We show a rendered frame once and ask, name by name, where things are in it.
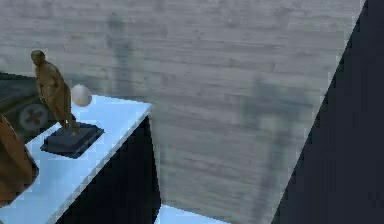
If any golden figure statue dark base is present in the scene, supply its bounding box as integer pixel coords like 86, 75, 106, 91
30, 49, 105, 160

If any white egg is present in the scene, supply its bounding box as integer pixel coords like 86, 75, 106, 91
70, 83, 93, 108

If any pale blue counter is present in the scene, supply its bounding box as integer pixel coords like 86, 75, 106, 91
0, 94, 231, 224

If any brown rounded object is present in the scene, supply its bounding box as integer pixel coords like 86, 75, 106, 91
0, 113, 40, 208

